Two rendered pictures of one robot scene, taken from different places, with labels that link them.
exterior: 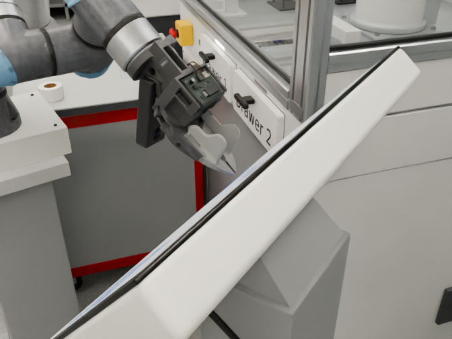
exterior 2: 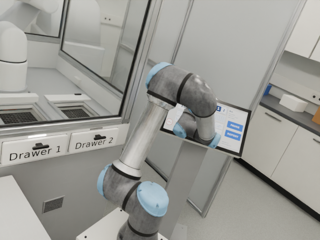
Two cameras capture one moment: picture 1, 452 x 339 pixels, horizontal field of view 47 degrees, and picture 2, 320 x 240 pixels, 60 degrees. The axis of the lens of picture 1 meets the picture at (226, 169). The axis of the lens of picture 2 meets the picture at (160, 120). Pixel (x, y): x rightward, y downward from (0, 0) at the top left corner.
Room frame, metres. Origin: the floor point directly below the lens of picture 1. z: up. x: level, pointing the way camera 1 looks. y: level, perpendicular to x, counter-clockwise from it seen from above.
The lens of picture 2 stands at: (1.59, 1.20, 1.64)
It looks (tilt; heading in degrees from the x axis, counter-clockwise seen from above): 22 degrees down; 237
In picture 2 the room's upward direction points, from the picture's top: 18 degrees clockwise
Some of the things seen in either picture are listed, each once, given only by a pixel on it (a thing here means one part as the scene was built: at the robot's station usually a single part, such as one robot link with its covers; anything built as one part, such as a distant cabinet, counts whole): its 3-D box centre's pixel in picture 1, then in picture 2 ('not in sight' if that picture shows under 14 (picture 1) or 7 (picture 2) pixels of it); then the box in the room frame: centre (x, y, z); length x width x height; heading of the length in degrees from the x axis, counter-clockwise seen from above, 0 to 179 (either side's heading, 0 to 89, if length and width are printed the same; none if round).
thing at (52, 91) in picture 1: (51, 91); not in sight; (1.47, 0.53, 0.78); 0.07 x 0.07 x 0.04
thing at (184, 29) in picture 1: (183, 32); not in sight; (1.75, 0.15, 0.88); 0.07 x 0.05 x 0.07; 18
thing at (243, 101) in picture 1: (245, 100); (98, 136); (1.13, -0.05, 0.91); 0.07 x 0.04 x 0.01; 18
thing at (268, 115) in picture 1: (255, 111); (95, 139); (1.14, -0.07, 0.87); 0.29 x 0.02 x 0.11; 18
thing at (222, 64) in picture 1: (216, 66); (36, 148); (1.44, 0.03, 0.87); 0.29 x 0.02 x 0.11; 18
